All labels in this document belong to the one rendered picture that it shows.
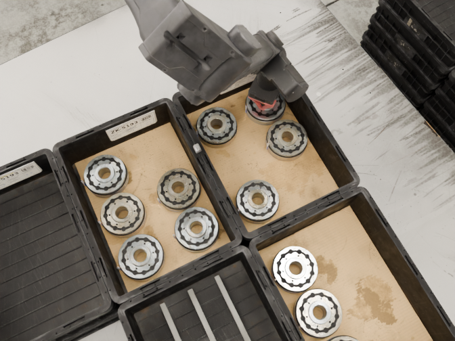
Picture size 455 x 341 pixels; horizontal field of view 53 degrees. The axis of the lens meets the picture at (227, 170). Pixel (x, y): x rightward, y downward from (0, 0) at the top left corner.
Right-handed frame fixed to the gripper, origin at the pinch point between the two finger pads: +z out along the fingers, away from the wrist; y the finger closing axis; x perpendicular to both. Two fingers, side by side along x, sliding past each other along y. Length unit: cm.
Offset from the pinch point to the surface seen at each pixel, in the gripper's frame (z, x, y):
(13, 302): 4, 30, -70
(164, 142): 3.9, 18.8, -20.6
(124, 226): 0.7, 15.6, -44.3
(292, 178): 4.3, -14.6, -15.1
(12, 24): 85, 145, 31
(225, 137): 0.8, 4.8, -13.5
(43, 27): 86, 130, 37
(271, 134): 1.2, -5.3, -7.8
